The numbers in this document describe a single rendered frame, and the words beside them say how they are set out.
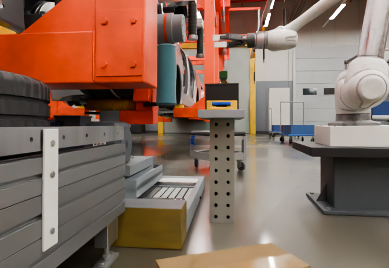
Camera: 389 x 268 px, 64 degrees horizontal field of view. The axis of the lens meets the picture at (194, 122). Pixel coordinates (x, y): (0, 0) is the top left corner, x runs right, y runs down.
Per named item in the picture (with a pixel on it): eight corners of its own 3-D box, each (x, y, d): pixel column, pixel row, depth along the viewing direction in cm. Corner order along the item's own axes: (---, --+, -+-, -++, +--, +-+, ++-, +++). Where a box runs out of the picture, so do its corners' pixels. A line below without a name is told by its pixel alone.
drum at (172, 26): (145, 48, 155) (145, 19, 156) (186, 47, 153) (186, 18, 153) (136, 40, 141) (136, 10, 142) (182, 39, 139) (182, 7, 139)
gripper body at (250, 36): (255, 45, 155) (237, 46, 156) (254, 49, 163) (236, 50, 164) (255, 30, 155) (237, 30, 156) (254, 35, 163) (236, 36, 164)
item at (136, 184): (102, 177, 180) (102, 161, 181) (162, 179, 176) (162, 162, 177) (53, 198, 131) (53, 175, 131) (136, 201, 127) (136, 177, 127)
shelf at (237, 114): (206, 120, 155) (206, 113, 155) (240, 120, 154) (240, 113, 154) (197, 117, 113) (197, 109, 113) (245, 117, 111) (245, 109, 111)
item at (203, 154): (247, 170, 267) (247, 131, 267) (211, 173, 250) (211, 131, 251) (220, 165, 305) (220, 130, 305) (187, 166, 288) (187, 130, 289)
